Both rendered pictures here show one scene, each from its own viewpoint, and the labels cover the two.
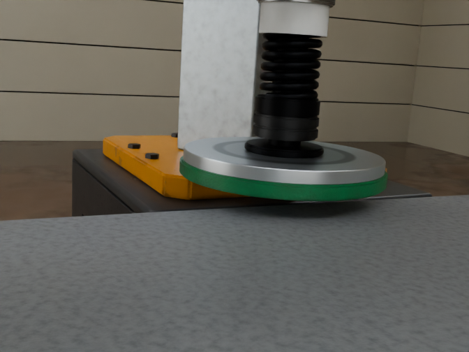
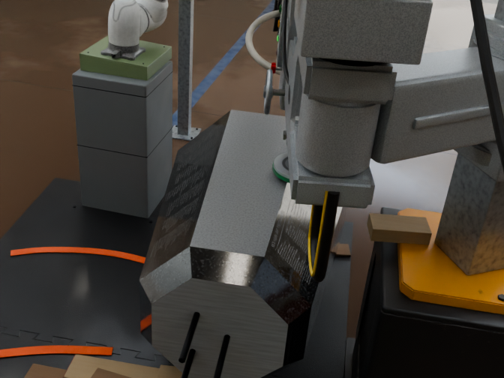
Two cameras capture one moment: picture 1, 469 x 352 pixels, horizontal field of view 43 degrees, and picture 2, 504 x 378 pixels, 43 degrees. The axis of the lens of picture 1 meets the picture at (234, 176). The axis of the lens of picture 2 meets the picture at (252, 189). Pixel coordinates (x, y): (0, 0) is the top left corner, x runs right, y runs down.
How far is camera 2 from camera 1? 272 cm
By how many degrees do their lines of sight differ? 112
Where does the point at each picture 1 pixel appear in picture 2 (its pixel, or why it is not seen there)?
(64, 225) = not seen: hidden behind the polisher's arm
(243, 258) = (261, 153)
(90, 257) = (272, 142)
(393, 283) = (238, 159)
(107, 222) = not seen: hidden behind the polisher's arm
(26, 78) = not seen: outside the picture
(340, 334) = (230, 148)
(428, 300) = (231, 158)
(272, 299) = (244, 148)
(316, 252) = (257, 160)
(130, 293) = (255, 141)
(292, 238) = (266, 161)
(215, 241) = (271, 154)
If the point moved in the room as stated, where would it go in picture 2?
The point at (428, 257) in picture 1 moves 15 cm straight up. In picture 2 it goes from (244, 168) to (247, 133)
